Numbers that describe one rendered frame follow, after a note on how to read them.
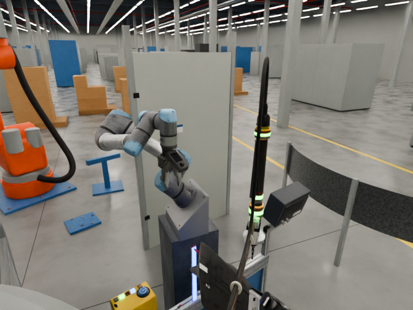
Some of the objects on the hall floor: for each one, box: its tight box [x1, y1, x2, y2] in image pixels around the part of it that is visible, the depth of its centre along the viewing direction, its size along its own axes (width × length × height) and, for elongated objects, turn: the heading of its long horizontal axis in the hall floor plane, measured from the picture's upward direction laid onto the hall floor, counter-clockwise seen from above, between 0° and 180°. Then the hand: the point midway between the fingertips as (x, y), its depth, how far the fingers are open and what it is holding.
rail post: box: [259, 265, 268, 293], centre depth 182 cm, size 4×4×78 cm
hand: (173, 186), depth 126 cm, fingers open, 6 cm apart
